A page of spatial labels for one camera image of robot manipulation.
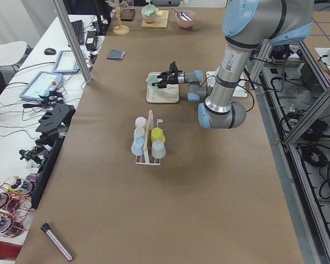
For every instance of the white chair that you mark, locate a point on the white chair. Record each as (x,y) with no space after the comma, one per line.
(11,53)

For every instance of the light blue cup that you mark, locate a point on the light blue cup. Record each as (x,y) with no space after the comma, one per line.
(137,147)

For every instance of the wooden board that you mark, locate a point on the wooden board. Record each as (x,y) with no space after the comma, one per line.
(160,22)

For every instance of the blue teach pendant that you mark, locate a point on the blue teach pendant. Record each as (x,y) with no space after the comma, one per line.
(41,85)

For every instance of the aluminium frame post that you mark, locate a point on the aluminium frame post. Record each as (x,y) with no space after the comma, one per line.
(72,40)

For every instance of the dark red tray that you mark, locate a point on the dark red tray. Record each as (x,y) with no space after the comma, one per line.
(127,15)

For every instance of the cream cup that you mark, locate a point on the cream cup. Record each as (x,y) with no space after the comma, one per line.
(139,132)

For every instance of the grey folded cloth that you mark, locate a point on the grey folded cloth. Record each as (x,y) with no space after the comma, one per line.
(116,55)

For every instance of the wooden mug tree stand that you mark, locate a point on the wooden mug tree stand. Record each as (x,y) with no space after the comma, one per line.
(118,6)

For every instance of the tea bottle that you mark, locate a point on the tea bottle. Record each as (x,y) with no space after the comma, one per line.
(20,186)

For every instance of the cream rabbit tray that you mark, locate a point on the cream rabbit tray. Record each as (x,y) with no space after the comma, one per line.
(170,94)

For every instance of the black keyboard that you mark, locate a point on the black keyboard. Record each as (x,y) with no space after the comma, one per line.
(78,28)

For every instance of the yellow cup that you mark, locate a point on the yellow cup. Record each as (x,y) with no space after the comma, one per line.
(157,134)

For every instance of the pink cup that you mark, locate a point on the pink cup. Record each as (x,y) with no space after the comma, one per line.
(140,122)

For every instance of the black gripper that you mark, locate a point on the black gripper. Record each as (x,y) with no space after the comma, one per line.
(178,78)

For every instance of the white wire cup rack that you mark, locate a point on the white wire cup rack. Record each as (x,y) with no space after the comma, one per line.
(146,158)

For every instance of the black computer mouse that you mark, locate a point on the black computer mouse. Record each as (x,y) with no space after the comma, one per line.
(50,51)

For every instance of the copper wire bottle basket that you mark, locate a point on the copper wire bottle basket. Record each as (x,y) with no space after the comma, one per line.
(14,210)

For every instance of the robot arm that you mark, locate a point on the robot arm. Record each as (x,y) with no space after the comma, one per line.
(246,24)

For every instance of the metal tube black cap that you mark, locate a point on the metal tube black cap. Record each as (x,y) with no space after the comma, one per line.
(60,246)

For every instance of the green cup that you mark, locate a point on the green cup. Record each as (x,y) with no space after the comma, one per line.
(152,81)

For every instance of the grey cup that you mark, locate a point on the grey cup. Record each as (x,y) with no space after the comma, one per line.
(158,150)

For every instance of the pink bowl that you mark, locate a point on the pink bowl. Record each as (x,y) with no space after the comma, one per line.
(185,24)

